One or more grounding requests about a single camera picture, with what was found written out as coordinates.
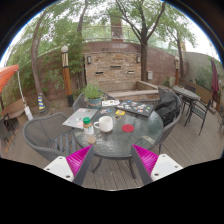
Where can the silver laptop with stickers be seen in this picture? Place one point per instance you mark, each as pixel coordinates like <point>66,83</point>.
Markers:
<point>77,117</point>

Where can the flat round red coaster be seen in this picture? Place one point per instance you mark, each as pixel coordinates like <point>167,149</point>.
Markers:
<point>127,128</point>

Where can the orange patio umbrella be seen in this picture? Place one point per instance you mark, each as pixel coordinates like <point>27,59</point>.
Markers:
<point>6,75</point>

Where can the black wall lantern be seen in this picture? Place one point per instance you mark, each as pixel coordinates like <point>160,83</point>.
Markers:
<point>89,60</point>
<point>138,59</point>

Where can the black metal chair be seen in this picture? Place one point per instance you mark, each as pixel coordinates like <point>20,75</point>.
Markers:
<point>200,111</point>
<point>6,128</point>

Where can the striped yellow blue cone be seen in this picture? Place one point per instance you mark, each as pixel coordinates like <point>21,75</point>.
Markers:
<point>41,103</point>

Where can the black laptop with stickers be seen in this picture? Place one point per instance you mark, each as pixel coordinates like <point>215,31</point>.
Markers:
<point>135,108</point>

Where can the white printed booklet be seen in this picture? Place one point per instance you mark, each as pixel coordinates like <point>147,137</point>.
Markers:
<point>110,103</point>

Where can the green plant in blue pot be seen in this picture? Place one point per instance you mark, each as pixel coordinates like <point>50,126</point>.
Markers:
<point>92,93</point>

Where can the wooden bench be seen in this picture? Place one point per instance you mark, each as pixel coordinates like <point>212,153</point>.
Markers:
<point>13,110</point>

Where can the white ceramic mug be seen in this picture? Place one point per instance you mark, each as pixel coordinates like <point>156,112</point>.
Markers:
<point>106,124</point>

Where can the yellow card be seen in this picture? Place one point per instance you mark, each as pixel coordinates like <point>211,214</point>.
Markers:
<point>120,112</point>

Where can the grey wall utility box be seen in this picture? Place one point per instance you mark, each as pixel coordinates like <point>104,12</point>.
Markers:
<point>150,75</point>

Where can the colourful photo card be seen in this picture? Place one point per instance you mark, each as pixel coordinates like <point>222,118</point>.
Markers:
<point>106,111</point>

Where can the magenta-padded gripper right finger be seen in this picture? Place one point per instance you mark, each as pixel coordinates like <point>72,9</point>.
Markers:
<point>146,160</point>

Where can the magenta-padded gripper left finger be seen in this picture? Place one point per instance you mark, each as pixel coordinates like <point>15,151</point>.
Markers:
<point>78,160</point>

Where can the closed maroon patio umbrella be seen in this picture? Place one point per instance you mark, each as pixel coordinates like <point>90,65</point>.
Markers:
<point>215,81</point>

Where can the black jacket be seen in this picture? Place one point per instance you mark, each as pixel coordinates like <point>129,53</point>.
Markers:
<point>167,108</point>

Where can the dark round patio table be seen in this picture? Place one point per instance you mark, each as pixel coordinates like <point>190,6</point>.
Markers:
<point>186,93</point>

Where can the green-capped coffee drink bottle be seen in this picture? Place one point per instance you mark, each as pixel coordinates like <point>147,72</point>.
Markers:
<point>88,130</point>

